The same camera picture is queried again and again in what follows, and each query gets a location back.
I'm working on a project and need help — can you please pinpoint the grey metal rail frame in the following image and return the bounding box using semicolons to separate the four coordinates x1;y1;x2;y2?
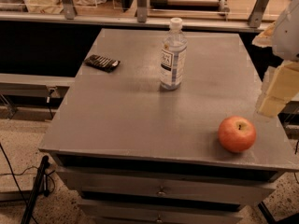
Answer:
0;0;281;33

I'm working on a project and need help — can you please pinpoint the clear plastic water bottle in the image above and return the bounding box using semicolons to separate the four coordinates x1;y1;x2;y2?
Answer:
160;18;188;91

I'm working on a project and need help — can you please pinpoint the black floor cable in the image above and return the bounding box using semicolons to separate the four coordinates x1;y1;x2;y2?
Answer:
0;142;40;224

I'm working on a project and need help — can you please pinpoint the lower grey drawer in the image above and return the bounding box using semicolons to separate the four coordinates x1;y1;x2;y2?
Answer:
78;199;242;224

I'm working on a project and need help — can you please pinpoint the black tripod leg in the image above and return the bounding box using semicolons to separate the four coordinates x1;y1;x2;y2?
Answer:
21;155;50;224

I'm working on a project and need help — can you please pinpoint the grey drawer cabinet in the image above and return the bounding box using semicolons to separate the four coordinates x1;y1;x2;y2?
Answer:
41;29;298;216

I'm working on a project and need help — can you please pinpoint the upper grey drawer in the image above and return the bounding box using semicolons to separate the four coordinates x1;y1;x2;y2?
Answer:
57;167;275;205

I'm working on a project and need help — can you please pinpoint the red apple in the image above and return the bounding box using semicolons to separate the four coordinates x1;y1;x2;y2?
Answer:
218;116;256;153

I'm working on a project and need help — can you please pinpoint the grey drawer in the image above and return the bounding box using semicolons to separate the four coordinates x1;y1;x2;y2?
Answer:
57;167;275;205
78;199;242;224

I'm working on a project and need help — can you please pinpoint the dark snack bar packet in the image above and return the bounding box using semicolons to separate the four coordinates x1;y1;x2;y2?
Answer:
84;54;120;73

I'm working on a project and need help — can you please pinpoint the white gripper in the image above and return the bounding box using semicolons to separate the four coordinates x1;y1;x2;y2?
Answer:
252;0;299;118

